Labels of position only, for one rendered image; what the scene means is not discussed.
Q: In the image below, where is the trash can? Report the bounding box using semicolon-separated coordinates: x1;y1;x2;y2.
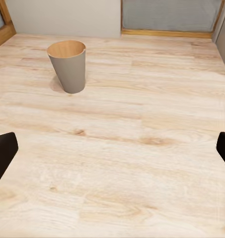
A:
47;40;86;94

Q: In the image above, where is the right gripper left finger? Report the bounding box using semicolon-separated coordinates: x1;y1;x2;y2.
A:
0;132;18;179

